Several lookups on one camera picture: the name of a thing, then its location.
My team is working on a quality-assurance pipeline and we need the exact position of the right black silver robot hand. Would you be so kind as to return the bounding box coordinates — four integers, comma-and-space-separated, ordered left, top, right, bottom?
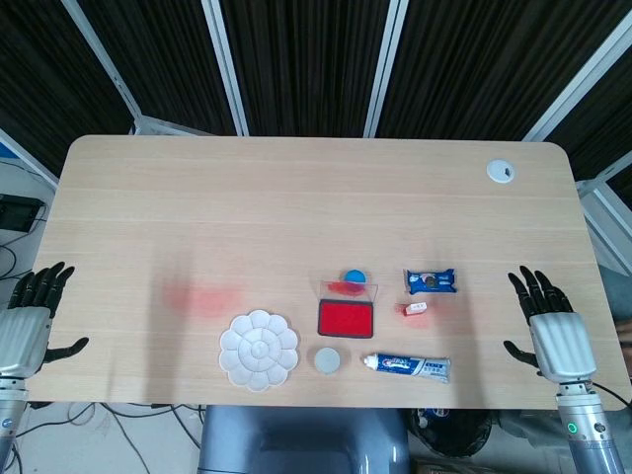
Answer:
502, 265, 599, 385

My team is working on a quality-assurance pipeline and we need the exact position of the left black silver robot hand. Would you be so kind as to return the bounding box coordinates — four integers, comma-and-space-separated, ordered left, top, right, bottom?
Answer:
0, 261, 91, 381

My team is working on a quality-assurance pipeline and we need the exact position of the red ink pad clear lid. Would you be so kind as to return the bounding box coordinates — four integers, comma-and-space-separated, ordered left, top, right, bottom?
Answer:
315, 279, 380, 340

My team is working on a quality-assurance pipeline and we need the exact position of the black box device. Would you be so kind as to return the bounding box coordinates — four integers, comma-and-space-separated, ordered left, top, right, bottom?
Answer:
0, 194, 46, 232

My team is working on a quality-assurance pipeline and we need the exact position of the black mesh waste basket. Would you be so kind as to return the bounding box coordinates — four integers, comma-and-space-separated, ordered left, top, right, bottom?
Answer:
409, 407, 495, 460

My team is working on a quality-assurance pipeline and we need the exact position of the blue cookie packet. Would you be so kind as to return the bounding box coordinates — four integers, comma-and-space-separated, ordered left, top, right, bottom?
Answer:
402, 267, 458, 296

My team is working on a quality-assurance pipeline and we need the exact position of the blue white toothpaste tube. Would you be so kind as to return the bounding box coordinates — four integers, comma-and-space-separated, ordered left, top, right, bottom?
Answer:
362, 352, 453, 384

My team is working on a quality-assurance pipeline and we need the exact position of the small jar grey lid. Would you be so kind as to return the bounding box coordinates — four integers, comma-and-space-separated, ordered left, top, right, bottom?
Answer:
313, 346, 344, 376

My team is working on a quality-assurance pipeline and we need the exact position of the white flower paint palette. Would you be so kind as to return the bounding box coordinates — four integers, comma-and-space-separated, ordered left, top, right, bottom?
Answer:
218, 309, 301, 394

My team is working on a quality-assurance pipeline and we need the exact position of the grey robot torso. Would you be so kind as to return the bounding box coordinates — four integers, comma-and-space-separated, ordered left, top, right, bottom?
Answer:
197, 405, 411, 474

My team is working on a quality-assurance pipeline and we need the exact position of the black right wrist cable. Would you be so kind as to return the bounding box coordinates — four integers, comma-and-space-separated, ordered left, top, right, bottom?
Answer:
590, 380, 632, 407

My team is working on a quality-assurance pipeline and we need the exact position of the white table cable grommet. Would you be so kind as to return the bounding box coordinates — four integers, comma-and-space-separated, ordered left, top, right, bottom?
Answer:
486, 158, 517, 185

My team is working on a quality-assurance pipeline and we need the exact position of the black partition panel white frame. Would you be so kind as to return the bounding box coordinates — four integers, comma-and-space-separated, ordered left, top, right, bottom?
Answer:
0, 0, 144, 187
522, 24, 632, 198
201, 0, 411, 138
364, 0, 632, 142
63, 0, 248, 137

